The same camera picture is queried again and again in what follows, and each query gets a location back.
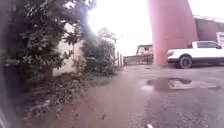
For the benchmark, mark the green bush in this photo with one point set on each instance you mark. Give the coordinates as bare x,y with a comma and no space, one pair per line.
98,56

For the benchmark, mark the distant fence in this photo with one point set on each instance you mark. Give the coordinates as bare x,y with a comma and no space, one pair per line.
137,60

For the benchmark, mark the distant pale building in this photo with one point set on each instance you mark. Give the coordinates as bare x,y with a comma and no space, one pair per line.
145,50

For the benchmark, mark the grey asphalt ground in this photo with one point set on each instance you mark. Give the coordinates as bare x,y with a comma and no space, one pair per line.
133,103

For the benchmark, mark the leaf-strewn dirt strip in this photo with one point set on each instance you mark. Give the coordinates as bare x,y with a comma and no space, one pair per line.
56,91

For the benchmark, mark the water puddle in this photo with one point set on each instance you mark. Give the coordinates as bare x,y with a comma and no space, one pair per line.
173,84

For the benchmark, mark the red round tower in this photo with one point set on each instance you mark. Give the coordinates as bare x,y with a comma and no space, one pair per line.
170,30

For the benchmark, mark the large dark green tree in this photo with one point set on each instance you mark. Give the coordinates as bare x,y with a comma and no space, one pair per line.
33,40

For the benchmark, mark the white pickup truck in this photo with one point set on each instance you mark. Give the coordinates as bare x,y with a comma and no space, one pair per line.
196,52

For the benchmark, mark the building with grey roof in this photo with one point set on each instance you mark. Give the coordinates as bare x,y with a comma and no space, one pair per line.
210,30

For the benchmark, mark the pale building wall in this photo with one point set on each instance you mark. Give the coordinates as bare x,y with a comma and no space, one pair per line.
68,60

